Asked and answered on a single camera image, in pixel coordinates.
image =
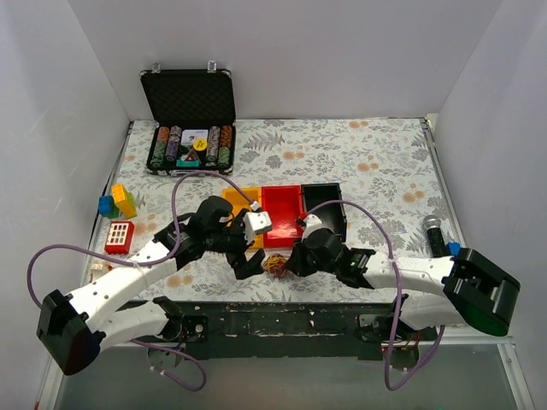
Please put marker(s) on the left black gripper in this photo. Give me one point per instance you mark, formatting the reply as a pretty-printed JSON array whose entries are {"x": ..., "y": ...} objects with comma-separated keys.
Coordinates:
[{"x": 237, "y": 254}]

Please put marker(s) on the floral table mat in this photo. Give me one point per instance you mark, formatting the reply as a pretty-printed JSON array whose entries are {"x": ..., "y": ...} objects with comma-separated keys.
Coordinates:
[{"x": 389, "y": 180}]

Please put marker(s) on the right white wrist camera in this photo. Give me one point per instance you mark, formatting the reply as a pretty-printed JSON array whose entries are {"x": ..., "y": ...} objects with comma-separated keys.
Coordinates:
[{"x": 309, "y": 224}]

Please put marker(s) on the yellow plastic bin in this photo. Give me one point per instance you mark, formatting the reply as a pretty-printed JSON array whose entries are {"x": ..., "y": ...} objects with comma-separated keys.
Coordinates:
[{"x": 238, "y": 203}]

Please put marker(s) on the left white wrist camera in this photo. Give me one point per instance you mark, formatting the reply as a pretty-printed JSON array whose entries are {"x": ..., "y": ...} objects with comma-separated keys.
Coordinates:
[{"x": 257, "y": 223}]

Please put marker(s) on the black poker chip case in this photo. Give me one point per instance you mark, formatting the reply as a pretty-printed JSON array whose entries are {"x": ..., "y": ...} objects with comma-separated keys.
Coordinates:
[{"x": 195, "y": 116}]

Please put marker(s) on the red plastic bin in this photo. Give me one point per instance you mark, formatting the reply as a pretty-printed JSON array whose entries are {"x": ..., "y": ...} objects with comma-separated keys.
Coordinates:
[{"x": 284, "y": 204}]

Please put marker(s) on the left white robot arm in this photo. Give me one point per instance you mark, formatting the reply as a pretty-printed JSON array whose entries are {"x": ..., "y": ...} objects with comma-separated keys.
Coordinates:
[{"x": 76, "y": 327}]

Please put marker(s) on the small blue block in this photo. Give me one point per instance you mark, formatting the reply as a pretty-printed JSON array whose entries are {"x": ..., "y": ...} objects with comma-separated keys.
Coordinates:
[{"x": 453, "y": 248}]

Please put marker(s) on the aluminium frame rail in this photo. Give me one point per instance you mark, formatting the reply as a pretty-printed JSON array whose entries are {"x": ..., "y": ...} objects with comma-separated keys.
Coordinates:
[{"x": 469, "y": 336}]

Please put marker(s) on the small white red toy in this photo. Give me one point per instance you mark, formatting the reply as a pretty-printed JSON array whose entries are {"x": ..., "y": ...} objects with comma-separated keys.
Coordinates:
[{"x": 98, "y": 270}]

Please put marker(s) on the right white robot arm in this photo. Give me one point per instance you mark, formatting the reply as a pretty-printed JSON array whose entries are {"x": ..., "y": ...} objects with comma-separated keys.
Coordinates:
[{"x": 466, "y": 288}]

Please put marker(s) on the black microphone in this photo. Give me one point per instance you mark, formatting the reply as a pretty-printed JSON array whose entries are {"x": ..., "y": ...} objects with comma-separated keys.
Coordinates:
[{"x": 431, "y": 225}]

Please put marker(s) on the stacked coloured toy bricks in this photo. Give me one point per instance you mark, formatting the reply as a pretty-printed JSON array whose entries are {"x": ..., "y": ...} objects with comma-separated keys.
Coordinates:
[{"x": 119, "y": 204}]

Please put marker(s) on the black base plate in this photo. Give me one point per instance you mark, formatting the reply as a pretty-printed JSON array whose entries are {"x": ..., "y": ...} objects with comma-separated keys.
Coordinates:
[{"x": 233, "y": 330}]

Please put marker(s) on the red white toy brick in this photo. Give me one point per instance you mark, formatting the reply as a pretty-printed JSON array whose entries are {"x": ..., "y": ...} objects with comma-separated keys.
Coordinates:
[{"x": 119, "y": 238}]

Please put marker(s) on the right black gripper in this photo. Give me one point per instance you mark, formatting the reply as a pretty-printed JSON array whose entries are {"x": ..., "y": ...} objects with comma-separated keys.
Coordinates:
[{"x": 300, "y": 260}]

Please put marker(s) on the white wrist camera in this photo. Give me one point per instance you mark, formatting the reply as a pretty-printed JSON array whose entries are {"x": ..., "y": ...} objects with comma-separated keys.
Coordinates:
[
  {"x": 309, "y": 224},
  {"x": 257, "y": 223}
]

